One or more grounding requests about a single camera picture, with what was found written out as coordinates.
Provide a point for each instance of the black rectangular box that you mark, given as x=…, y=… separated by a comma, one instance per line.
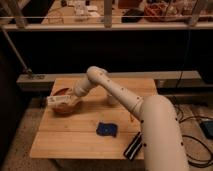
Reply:
x=134, y=147

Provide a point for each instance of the brown ceramic bowl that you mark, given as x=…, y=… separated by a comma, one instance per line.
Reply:
x=69, y=107

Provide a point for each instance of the grey metal rail frame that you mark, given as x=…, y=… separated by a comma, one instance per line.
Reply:
x=105, y=15

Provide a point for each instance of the blue crumpled cloth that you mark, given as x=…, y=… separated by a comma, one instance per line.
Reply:
x=107, y=129

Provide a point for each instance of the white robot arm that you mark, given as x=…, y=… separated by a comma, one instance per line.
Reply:
x=164, y=149

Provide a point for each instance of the wooden table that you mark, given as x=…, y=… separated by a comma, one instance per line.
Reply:
x=73, y=136

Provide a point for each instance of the dark power adapter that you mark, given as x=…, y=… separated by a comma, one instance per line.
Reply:
x=207, y=128

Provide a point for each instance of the metal diagonal rod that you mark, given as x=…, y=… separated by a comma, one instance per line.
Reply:
x=26, y=69

